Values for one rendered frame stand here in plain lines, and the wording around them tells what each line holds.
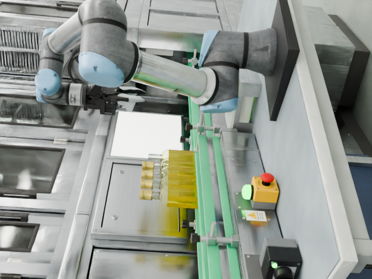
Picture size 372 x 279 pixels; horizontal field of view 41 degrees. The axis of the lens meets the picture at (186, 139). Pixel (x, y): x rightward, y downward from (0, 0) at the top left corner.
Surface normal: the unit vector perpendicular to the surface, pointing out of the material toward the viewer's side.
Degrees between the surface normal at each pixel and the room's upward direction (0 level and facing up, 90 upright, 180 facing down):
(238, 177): 90
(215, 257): 90
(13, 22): 90
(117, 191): 90
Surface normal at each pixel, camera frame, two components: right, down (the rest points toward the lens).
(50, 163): 0.10, -0.85
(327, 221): -0.99, -0.07
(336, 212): 0.11, -0.68
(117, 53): 0.69, -0.05
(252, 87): 0.02, 0.52
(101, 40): 0.10, -0.17
